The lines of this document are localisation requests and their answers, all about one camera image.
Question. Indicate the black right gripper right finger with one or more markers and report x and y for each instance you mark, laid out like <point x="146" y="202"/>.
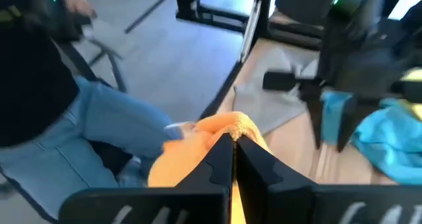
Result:
<point x="263" y="184"/>

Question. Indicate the silver aluminium bar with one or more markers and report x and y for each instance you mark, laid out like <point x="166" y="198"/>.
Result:
<point x="250" y="29"/>

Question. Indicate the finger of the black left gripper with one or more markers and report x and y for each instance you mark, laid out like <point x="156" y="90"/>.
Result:
<point x="317" y="118"/>
<point x="351" y="118"/>

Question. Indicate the person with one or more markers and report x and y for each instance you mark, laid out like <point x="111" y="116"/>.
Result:
<point x="99" y="118"/>

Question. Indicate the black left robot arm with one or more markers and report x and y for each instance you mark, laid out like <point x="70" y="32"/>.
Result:
<point x="362" y="52"/>

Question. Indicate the black chair frame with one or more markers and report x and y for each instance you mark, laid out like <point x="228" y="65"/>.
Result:
<point x="115" y="70"/>

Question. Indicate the person's hand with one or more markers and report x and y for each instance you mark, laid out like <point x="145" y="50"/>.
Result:
<point x="77" y="3"/>

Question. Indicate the cyan microfiber towel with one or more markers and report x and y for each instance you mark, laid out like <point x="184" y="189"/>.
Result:
<point x="385" y="145"/>

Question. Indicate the gray microfiber towel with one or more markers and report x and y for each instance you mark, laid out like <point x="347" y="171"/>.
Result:
<point x="263" y="105"/>

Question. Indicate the orange microfiber towel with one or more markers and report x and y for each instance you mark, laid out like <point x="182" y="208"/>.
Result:
<point x="184" y="158"/>

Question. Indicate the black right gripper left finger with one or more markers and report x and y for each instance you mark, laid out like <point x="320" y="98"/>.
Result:
<point x="214" y="171"/>

